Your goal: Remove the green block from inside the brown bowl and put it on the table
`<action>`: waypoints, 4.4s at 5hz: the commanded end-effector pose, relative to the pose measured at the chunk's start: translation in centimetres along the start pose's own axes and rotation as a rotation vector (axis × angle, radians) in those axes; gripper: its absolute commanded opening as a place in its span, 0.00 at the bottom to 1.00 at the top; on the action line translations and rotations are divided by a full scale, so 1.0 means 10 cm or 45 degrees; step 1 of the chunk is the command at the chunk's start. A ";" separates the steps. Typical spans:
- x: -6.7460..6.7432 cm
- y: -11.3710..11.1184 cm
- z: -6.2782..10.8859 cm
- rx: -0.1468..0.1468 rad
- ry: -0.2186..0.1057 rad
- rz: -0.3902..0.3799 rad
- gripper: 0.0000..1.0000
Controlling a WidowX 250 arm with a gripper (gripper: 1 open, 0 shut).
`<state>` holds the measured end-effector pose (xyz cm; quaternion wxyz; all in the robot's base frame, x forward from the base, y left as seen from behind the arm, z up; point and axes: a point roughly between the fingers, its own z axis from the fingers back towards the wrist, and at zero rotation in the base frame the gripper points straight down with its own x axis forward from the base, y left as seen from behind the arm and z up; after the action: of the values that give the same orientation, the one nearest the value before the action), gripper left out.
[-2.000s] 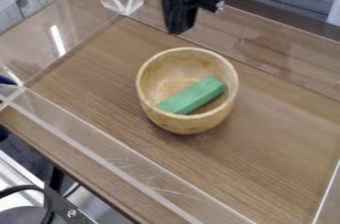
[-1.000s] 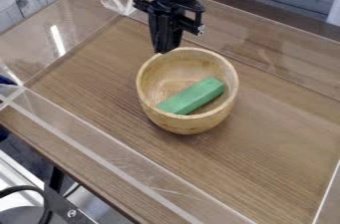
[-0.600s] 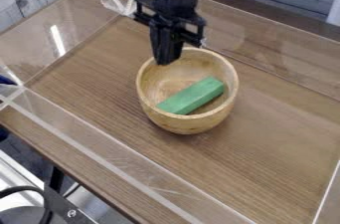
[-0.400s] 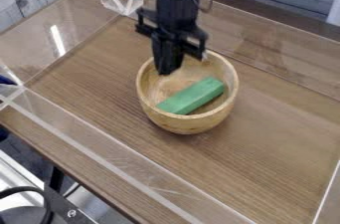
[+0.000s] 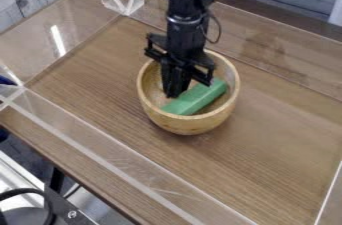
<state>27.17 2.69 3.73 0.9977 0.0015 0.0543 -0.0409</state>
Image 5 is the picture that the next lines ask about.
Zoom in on black metal bracket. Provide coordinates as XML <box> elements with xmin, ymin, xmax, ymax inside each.
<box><xmin>44</xmin><ymin>188</ymin><xmax>99</xmax><ymax>225</ymax></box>

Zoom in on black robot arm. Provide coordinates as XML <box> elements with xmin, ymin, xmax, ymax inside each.
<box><xmin>145</xmin><ymin>0</ymin><xmax>215</xmax><ymax>98</ymax></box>

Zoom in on black cable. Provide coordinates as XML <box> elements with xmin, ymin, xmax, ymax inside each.
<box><xmin>0</xmin><ymin>187</ymin><xmax>58</xmax><ymax>225</ymax></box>

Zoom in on clear acrylic tray wall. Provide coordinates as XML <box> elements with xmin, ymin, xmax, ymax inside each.
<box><xmin>0</xmin><ymin>0</ymin><xmax>342</xmax><ymax>225</ymax></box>

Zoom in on brown wooden bowl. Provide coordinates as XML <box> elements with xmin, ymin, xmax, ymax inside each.
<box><xmin>137</xmin><ymin>49</ymin><xmax>241</xmax><ymax>135</ymax></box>

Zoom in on black table leg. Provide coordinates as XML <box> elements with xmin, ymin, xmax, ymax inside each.
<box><xmin>50</xmin><ymin>168</ymin><xmax>66</xmax><ymax>193</ymax></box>

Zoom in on green rectangular block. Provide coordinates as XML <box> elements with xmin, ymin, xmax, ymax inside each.
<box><xmin>162</xmin><ymin>78</ymin><xmax>229</xmax><ymax>116</ymax></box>

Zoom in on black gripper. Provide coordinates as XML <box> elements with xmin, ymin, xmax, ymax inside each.
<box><xmin>143</xmin><ymin>32</ymin><xmax>218</xmax><ymax>99</ymax></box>

